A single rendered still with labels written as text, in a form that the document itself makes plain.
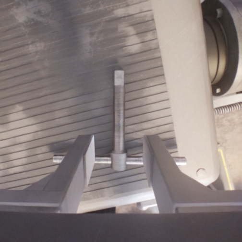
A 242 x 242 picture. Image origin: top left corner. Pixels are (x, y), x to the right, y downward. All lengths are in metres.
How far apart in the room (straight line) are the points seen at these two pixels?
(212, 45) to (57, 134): 0.38
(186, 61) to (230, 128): 1.74
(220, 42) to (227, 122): 1.52
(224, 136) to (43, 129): 1.83
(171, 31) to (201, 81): 0.08
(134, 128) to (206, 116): 0.11
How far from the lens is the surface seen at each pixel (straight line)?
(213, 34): 0.48
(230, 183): 1.82
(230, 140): 2.03
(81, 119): 0.27
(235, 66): 0.47
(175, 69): 0.27
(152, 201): 0.43
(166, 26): 0.27
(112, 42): 0.26
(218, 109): 1.02
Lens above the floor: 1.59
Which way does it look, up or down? 75 degrees down
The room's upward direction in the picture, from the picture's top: 179 degrees clockwise
